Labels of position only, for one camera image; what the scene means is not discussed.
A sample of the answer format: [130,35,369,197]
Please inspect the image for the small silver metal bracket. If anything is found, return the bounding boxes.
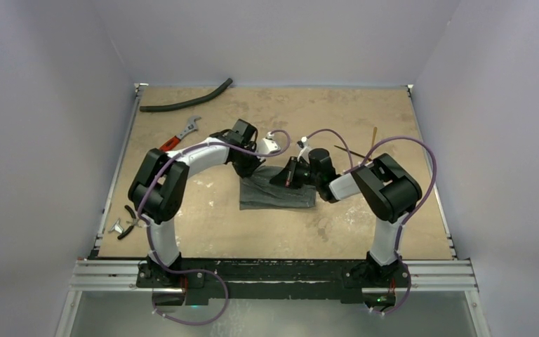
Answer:
[107,218,124,234]

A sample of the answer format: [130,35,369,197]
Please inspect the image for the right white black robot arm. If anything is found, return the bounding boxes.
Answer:
[269,148,422,287]

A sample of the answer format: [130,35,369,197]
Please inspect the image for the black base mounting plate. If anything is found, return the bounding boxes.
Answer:
[136,257,410,307]

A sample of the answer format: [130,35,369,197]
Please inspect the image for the red handled screwdriver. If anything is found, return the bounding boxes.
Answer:
[159,115,201,152]

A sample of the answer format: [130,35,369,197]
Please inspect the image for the black corrugated hose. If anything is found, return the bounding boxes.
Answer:
[140,78,234,114]

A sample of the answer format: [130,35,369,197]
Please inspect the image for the grey cloth napkin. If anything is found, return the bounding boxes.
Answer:
[239,166,317,211]

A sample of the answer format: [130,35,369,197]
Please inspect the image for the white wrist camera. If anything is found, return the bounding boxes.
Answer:
[296,136,312,161]
[256,132,281,154]

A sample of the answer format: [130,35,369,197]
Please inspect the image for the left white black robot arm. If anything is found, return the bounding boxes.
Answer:
[128,119,281,287]

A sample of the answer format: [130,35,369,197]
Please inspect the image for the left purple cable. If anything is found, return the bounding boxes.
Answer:
[137,129,292,326]

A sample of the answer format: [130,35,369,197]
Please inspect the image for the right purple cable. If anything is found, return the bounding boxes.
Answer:
[304,128,438,317]

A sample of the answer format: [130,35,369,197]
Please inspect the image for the black handled pliers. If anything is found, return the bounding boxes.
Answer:
[117,205,142,240]

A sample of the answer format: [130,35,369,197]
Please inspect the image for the aluminium frame rail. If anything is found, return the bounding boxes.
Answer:
[68,260,479,293]

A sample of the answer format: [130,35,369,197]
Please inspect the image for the purple cable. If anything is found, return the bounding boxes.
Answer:
[304,128,438,317]
[137,129,292,326]

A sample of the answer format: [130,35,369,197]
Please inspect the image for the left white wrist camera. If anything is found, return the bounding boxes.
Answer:
[256,132,281,154]

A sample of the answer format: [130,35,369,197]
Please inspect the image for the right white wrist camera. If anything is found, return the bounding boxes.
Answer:
[296,136,312,161]

